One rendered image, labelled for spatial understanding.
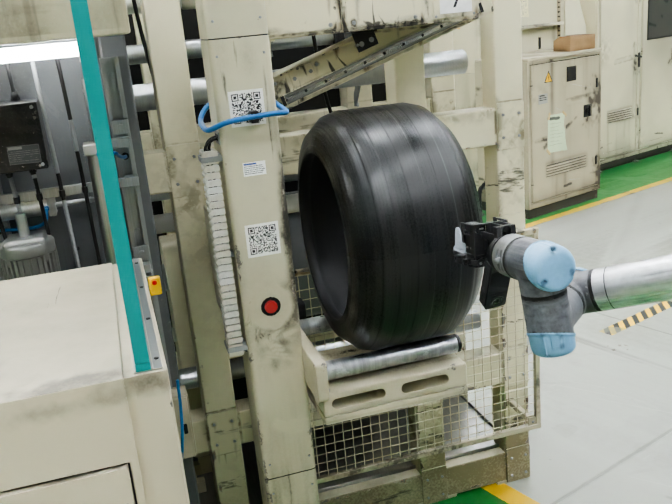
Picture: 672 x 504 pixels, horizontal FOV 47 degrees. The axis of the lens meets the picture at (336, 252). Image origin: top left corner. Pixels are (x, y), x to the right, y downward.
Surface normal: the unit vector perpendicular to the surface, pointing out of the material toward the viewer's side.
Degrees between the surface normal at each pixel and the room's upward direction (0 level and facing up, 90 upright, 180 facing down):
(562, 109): 90
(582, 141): 90
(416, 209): 70
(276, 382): 90
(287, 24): 90
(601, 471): 0
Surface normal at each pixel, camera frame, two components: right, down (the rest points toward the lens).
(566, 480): -0.09, -0.95
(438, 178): 0.19, -0.30
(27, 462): 0.29, 0.25
